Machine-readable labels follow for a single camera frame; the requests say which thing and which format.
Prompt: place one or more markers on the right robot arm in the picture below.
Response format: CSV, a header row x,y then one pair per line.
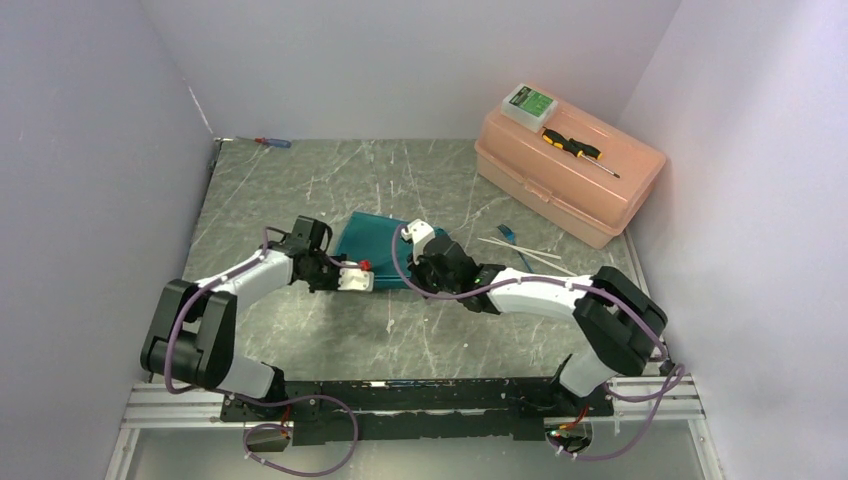
x,y
621,325

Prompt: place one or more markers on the blue plastic utensil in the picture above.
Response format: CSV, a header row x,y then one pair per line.
x,y
510,237

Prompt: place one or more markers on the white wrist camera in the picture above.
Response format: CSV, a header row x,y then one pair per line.
x,y
417,233
353,278

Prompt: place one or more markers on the white plastic utensil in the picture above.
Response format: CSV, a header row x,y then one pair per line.
x,y
552,263
504,243

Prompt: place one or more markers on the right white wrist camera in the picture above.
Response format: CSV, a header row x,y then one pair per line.
x,y
417,233

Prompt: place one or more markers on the yellow black screwdriver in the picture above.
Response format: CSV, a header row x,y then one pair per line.
x,y
576,148

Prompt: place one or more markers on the green white small box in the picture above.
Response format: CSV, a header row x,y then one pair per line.
x,y
529,107

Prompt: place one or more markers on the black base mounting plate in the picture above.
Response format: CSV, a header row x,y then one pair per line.
x,y
329,411

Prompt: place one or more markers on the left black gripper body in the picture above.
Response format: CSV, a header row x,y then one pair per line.
x,y
323,274

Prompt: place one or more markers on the blue red screwdriver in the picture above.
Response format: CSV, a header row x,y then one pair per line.
x,y
268,142

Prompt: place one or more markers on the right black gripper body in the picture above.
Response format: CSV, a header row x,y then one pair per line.
x,y
427,279

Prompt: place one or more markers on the pink plastic toolbox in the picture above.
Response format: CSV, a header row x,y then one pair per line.
x,y
573,194

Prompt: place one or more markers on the teal cloth napkin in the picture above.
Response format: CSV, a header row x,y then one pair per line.
x,y
371,241

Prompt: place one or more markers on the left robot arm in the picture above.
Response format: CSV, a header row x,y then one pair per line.
x,y
192,336

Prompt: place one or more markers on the aluminium frame rail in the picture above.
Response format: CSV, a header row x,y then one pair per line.
x,y
151,406

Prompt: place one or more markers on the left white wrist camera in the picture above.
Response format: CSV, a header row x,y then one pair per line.
x,y
353,278

